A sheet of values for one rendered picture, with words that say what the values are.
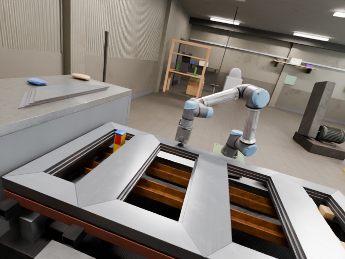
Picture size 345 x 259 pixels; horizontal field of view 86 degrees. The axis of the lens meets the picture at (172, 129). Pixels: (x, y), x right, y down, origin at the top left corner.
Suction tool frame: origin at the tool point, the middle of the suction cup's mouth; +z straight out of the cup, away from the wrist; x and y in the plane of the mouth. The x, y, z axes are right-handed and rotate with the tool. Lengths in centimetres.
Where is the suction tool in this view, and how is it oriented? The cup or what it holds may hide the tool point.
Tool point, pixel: (179, 147)
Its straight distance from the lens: 125.0
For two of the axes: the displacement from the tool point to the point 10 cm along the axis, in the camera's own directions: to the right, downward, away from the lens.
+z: -2.1, 9.1, 3.7
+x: 3.4, -2.8, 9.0
